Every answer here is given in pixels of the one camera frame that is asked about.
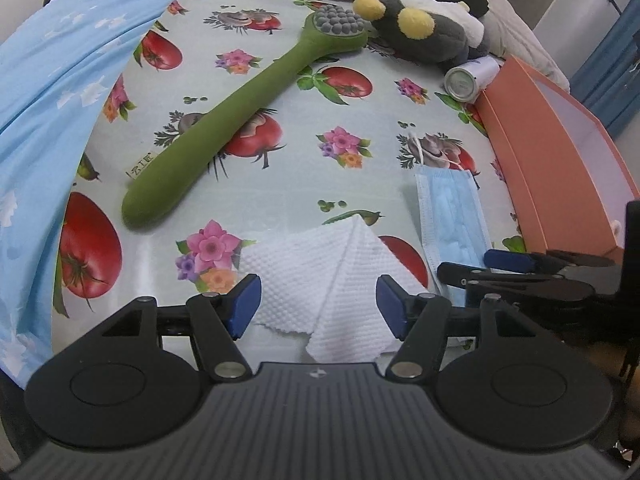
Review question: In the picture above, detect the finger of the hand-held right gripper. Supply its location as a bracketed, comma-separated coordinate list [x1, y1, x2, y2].
[437, 261, 596, 303]
[483, 249, 617, 273]

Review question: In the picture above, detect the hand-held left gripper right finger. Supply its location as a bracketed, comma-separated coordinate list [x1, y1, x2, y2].
[375, 275, 541, 381]

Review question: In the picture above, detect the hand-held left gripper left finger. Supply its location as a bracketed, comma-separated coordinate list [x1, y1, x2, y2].
[100, 274, 262, 382]

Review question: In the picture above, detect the blue face mask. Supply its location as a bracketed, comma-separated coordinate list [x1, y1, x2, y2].
[406, 130, 493, 306]

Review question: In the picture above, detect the white paper tissue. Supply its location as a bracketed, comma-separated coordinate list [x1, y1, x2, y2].
[235, 217, 426, 363]

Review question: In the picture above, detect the orange cardboard box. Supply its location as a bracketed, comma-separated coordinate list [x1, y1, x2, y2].
[472, 56, 640, 266]

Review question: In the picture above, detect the fruit printed mat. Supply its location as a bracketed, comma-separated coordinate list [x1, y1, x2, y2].
[52, 0, 531, 361]

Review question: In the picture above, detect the green massage stick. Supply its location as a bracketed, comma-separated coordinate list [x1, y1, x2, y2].
[121, 4, 371, 232]

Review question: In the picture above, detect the white cylindrical bottle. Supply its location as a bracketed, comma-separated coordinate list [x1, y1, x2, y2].
[445, 56, 501, 103]

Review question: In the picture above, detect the blue curtain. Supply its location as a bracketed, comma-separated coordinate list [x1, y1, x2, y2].
[570, 0, 640, 138]

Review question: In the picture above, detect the grey plush toy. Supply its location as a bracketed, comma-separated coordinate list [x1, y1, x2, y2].
[352, 0, 493, 66]

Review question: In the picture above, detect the light blue bed sheet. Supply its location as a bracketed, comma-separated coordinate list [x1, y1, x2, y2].
[0, 0, 193, 391]

